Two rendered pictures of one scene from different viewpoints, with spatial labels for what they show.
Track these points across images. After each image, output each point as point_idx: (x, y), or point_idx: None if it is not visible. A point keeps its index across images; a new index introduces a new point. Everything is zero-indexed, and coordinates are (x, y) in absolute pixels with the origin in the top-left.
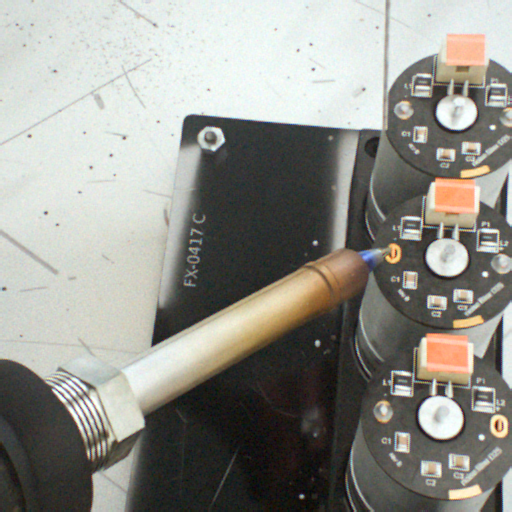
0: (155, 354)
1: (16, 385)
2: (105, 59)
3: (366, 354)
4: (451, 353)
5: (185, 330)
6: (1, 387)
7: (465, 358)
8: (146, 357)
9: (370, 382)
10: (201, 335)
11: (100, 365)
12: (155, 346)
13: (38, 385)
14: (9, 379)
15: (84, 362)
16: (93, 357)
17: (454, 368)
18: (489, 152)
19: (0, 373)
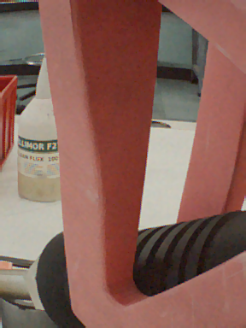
0: (20, 272)
1: (63, 235)
2: None
3: None
4: (2, 265)
5: (2, 278)
6: (64, 243)
7: (5, 262)
8: (22, 273)
9: (13, 301)
10: (6, 270)
11: (34, 264)
12: (14, 278)
13: (62, 232)
14: (58, 240)
15: (32, 271)
16: (27, 271)
17: (9, 266)
18: None
19: (53, 246)
